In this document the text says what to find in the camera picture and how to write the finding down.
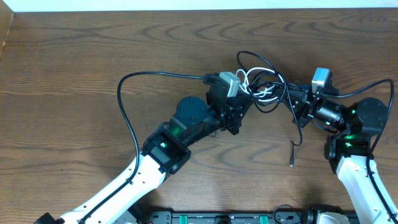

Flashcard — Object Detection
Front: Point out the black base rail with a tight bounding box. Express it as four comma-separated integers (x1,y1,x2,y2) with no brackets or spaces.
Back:
124,203,358,224

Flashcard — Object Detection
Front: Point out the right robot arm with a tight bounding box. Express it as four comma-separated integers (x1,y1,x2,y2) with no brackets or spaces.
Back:
276,84,397,223

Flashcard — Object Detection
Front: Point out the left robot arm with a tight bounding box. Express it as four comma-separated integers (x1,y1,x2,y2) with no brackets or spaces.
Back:
36,72,253,224

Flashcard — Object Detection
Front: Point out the right camera black cable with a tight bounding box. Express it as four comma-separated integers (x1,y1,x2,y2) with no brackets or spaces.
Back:
323,78,395,156

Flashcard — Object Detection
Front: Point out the black usb cable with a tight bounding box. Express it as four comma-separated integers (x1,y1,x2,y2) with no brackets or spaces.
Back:
236,50,304,167

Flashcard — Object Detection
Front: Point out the white usb cable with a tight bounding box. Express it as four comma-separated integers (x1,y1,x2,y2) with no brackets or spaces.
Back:
235,67,285,103

